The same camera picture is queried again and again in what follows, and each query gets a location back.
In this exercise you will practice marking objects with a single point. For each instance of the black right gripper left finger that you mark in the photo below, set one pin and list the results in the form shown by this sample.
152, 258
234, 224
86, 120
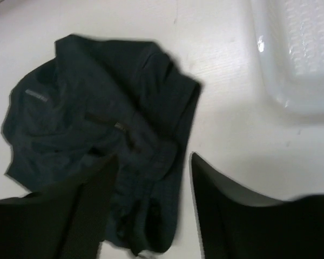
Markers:
63, 220

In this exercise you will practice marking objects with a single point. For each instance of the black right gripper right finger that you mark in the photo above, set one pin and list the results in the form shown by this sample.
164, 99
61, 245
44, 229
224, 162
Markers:
237, 222

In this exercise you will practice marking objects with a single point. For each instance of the dark navy shorts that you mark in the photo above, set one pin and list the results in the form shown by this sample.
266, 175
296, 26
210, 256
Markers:
98, 98

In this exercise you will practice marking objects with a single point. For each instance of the white perforated plastic basket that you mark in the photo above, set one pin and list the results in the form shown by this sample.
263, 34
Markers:
290, 42

